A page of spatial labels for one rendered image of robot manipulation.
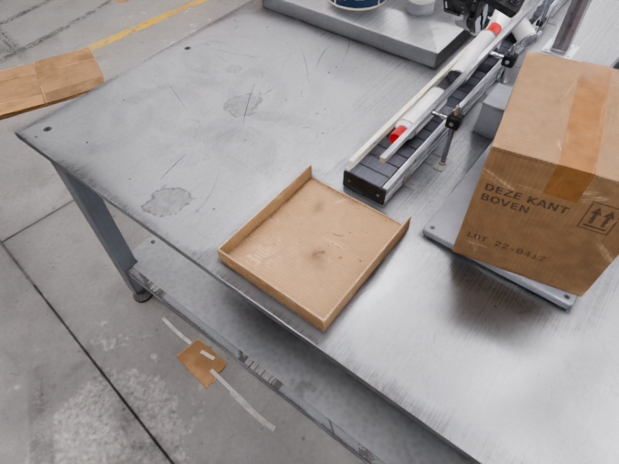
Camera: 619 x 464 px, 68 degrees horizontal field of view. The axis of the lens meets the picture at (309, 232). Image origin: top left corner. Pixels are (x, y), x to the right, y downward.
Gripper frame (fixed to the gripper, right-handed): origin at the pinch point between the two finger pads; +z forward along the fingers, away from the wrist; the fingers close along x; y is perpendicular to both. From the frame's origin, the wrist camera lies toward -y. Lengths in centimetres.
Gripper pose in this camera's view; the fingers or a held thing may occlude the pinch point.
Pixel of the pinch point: (479, 31)
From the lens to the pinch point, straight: 129.6
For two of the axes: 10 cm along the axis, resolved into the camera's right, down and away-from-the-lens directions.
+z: 3.2, 2.3, 9.2
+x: -5.2, 8.5, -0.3
